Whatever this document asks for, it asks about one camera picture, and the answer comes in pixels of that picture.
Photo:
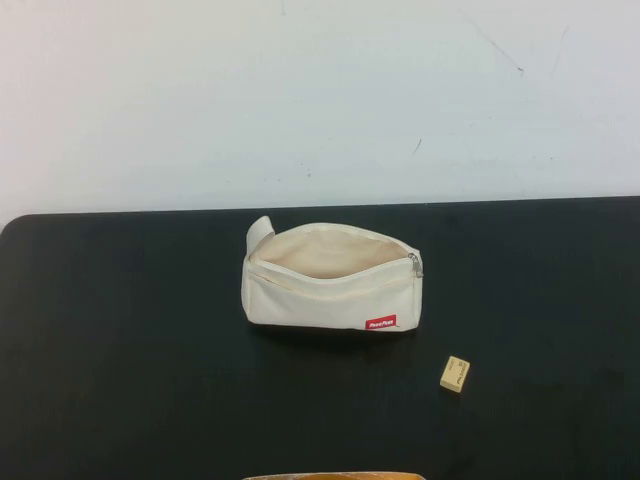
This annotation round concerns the small beige eraser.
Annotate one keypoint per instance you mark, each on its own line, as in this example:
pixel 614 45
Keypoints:
pixel 454 373

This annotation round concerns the cream fabric pencil case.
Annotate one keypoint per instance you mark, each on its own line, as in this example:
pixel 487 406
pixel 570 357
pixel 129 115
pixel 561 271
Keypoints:
pixel 310 305

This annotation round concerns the yellow cardboard box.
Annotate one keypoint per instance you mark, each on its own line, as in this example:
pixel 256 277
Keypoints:
pixel 330 476

